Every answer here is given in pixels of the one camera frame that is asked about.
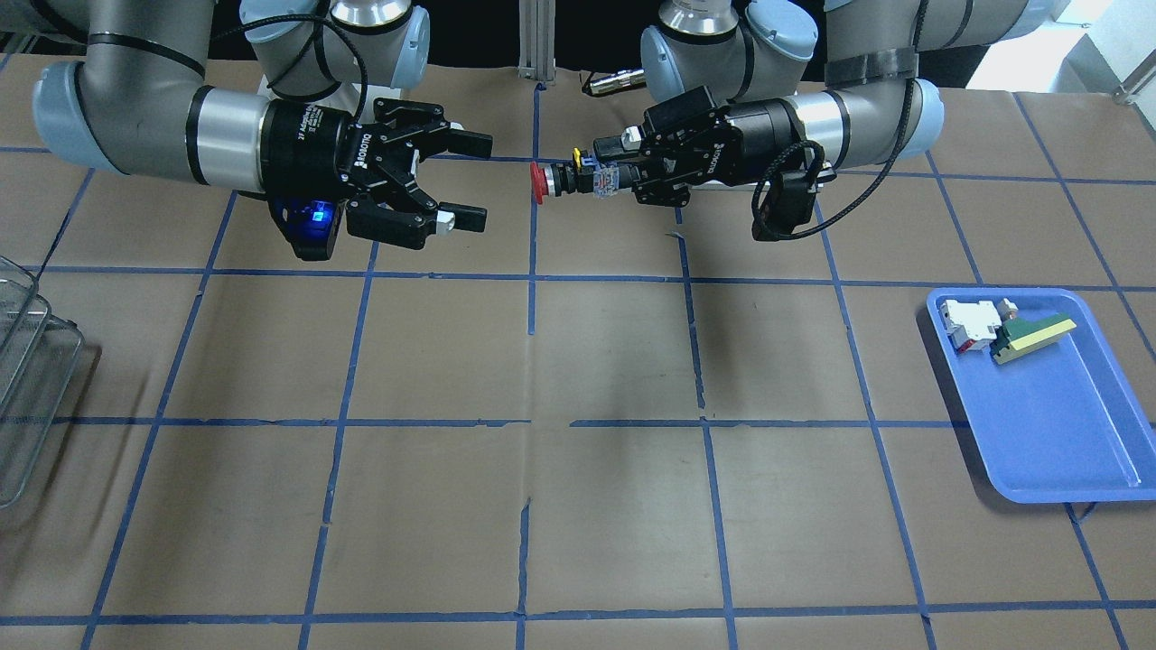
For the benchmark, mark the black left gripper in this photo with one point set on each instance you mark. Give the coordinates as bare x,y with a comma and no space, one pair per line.
757,134

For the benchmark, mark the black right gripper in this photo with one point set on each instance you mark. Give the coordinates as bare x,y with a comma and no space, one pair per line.
302,144

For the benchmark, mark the red emergency stop button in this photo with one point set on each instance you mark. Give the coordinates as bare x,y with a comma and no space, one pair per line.
585,174

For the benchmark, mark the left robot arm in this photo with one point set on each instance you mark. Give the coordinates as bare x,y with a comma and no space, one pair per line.
769,95

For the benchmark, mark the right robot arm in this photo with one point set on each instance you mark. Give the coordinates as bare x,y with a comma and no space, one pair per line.
140,103

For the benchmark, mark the white circuit breaker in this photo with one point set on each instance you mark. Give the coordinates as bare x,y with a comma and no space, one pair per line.
971,326

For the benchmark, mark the green yellow terminal block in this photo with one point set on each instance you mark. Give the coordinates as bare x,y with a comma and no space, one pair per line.
1018,336

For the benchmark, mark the blue plastic tray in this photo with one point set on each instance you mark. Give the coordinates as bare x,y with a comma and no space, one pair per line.
1061,424

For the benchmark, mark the silver cable connector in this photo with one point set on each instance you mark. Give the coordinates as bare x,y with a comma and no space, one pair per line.
613,83

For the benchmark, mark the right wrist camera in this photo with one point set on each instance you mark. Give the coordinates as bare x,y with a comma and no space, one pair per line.
309,226

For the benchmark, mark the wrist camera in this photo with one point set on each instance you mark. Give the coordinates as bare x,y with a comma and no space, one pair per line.
309,226
777,212

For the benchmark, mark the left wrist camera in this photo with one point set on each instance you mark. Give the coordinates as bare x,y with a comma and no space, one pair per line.
777,212

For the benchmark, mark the aluminium frame post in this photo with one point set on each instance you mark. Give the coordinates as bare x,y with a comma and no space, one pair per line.
536,21

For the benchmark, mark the silver wire mesh shelf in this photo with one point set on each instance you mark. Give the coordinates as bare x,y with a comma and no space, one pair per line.
39,354

